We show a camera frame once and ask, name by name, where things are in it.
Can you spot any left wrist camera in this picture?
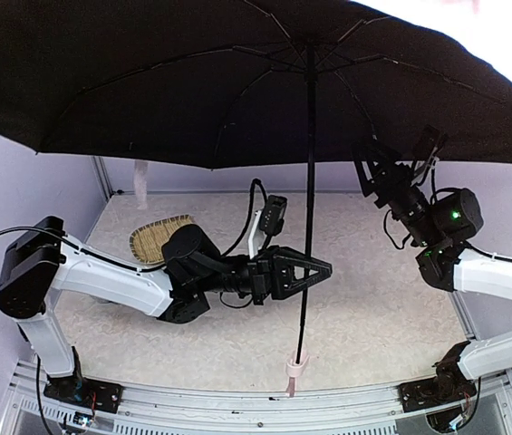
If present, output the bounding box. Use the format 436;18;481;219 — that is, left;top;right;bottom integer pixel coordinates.
247;195;287;258

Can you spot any yellow woven bamboo tray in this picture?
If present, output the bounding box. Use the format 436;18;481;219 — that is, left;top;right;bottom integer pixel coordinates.
130;214;194;265

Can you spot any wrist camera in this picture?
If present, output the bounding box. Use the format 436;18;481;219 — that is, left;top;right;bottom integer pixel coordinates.
247;195;287;258
411;124;448;180

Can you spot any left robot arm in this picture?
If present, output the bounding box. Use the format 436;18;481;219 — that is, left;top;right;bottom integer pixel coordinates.
0;217;332;412

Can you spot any black left camera cable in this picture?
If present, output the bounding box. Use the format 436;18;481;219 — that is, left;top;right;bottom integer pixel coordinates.
218;178;269;259

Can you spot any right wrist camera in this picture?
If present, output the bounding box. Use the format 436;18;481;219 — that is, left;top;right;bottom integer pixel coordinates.
411;124;448;180

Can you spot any left aluminium corner post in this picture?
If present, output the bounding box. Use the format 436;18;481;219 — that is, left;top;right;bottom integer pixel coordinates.
91;156;114;202

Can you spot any aluminium front rail frame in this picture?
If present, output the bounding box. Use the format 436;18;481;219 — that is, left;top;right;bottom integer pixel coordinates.
0;360;512;434

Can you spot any pink and black umbrella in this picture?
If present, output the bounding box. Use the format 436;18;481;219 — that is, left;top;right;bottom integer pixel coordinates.
0;0;512;400

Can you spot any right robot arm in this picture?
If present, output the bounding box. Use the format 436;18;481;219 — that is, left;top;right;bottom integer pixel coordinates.
352;140;512;412

